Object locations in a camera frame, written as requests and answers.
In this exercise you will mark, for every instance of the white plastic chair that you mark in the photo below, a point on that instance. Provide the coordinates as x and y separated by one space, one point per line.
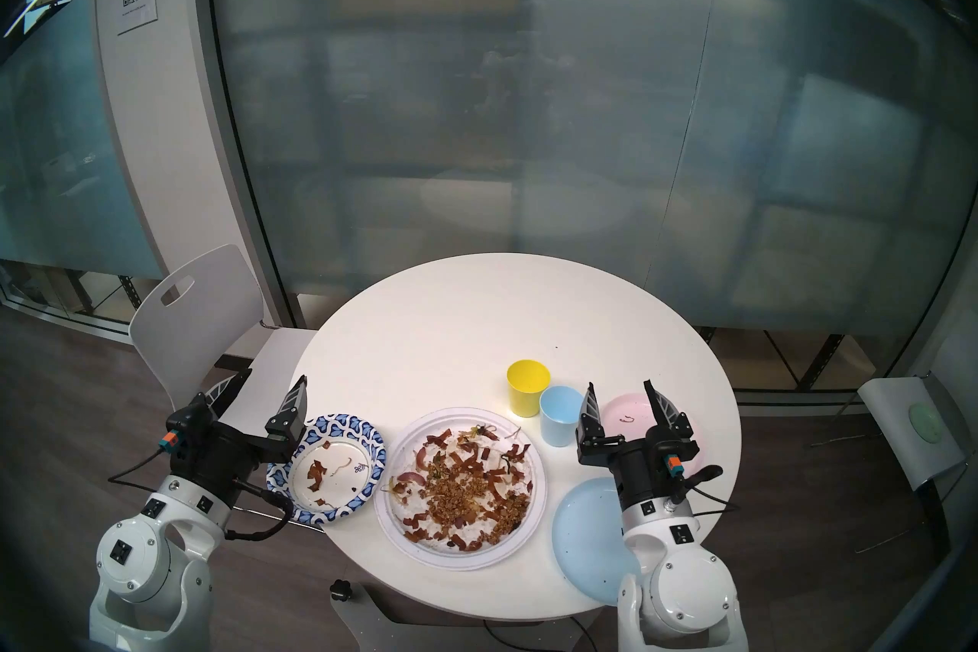
199 322

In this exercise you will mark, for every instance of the grey chair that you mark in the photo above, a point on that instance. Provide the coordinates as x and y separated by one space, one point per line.
894 414

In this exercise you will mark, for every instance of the pale green round disc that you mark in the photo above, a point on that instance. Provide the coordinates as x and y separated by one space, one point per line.
927 421

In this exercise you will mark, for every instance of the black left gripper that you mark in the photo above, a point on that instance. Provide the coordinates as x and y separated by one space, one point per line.
218 456

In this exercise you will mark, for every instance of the pink plastic plate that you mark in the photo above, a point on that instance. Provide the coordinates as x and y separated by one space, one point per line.
620 404

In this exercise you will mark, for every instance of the large white paper plate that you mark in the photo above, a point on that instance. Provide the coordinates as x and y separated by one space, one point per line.
458 557

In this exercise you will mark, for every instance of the black star knob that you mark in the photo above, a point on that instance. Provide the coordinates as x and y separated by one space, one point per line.
340 590

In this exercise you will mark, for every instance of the blue patterned paper plate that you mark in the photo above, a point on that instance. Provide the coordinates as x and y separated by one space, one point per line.
336 475

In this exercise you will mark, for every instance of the small brown food scraps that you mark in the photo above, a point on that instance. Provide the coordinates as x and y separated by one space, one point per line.
315 475

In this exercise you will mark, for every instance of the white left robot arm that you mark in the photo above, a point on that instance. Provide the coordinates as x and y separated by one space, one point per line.
137 559

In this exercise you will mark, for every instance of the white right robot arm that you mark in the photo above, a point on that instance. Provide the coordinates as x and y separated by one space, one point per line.
688 582

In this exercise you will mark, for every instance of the yellow plastic cup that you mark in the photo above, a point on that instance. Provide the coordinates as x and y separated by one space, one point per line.
527 394

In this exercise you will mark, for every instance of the light blue plastic plate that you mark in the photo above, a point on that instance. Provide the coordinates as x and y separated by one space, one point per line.
588 543

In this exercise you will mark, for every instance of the brown minced food leftovers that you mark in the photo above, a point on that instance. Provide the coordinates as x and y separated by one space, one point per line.
458 498

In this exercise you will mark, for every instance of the grey metal base frame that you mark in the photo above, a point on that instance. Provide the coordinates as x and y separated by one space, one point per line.
382 627

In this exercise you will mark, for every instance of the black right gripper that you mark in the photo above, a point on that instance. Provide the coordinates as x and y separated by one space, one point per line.
634 467

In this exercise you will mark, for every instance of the light blue plastic cup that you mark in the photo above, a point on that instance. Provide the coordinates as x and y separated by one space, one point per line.
560 429

